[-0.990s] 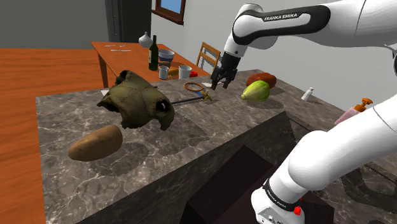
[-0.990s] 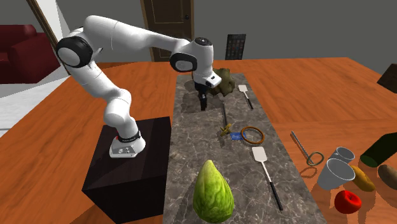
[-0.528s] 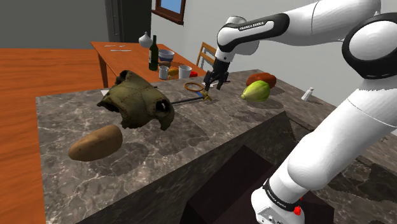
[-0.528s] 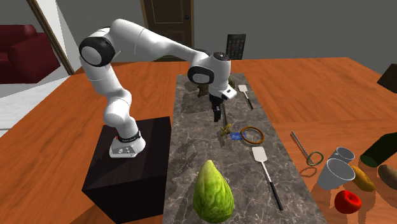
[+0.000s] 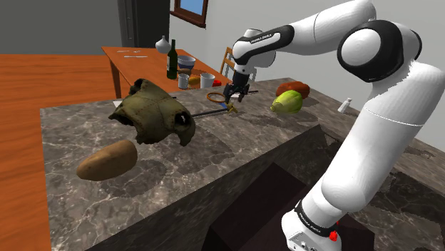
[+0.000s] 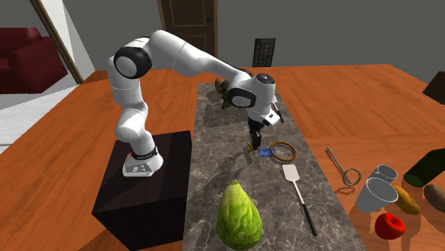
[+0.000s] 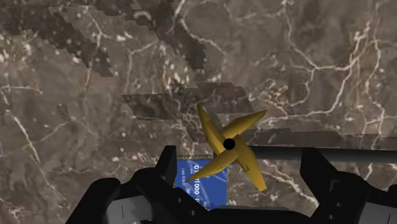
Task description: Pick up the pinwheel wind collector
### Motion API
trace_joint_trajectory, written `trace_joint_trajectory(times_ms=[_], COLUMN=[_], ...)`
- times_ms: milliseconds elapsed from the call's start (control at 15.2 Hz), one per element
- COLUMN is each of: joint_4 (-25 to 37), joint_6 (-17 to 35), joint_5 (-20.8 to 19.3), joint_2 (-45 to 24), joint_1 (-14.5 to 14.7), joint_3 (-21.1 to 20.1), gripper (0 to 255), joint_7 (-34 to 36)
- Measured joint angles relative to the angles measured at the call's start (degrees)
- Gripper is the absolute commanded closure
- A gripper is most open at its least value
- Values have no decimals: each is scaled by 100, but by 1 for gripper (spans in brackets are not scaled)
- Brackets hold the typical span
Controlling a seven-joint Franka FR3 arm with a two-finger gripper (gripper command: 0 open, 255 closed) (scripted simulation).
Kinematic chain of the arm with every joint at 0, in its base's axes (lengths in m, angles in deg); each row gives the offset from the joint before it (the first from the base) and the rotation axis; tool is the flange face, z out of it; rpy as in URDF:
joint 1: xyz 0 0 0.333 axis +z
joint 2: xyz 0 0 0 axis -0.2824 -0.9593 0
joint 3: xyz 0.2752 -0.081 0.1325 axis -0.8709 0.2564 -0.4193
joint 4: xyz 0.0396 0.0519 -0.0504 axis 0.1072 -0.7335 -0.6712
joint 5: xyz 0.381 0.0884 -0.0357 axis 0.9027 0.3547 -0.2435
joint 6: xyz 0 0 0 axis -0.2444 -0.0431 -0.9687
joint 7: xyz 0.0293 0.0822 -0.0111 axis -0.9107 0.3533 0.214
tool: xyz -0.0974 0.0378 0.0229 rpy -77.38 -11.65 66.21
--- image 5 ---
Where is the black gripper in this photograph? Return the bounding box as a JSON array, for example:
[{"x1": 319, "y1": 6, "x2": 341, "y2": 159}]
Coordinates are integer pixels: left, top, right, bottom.
[{"x1": 222, "y1": 70, "x2": 251, "y2": 104}]

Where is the black rod with gold tip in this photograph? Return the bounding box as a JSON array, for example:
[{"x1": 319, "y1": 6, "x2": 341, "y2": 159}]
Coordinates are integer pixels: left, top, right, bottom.
[{"x1": 190, "y1": 103, "x2": 240, "y2": 118}]

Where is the wooden chair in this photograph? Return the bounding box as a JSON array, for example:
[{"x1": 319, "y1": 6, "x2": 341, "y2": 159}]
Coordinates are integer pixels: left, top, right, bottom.
[{"x1": 219, "y1": 46, "x2": 258, "y2": 83}]

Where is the red-brown sweet potato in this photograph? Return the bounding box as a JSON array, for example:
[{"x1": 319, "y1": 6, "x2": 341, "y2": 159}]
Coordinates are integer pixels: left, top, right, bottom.
[{"x1": 275, "y1": 81, "x2": 311, "y2": 101}]

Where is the brown framed window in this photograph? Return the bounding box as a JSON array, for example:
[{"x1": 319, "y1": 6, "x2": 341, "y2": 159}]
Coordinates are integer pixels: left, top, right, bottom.
[{"x1": 169, "y1": 0, "x2": 210, "y2": 29}]

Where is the orange wooden dining table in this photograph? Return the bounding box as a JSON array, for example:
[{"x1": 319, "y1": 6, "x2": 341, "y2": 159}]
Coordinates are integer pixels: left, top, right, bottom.
[{"x1": 101, "y1": 34, "x2": 233, "y2": 100}]

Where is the white salt shaker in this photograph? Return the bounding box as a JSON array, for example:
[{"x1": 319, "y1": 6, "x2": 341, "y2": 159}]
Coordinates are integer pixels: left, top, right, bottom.
[{"x1": 337, "y1": 97, "x2": 353, "y2": 114}]

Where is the dark grey door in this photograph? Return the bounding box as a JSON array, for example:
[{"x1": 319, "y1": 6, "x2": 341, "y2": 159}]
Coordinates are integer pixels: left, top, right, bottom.
[{"x1": 117, "y1": 0, "x2": 171, "y2": 48}]

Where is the dark robot stand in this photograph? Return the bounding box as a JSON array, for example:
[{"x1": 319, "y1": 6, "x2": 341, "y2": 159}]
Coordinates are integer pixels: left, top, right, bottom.
[{"x1": 200, "y1": 161, "x2": 377, "y2": 251}]

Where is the brown potato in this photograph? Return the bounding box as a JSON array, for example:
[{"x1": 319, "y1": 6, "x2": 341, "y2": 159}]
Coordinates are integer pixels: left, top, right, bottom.
[{"x1": 76, "y1": 139, "x2": 139, "y2": 182}]

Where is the orange ring tool black handle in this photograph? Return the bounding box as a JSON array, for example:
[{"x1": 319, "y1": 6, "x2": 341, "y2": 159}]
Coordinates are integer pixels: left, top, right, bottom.
[{"x1": 206, "y1": 89, "x2": 260, "y2": 104}]

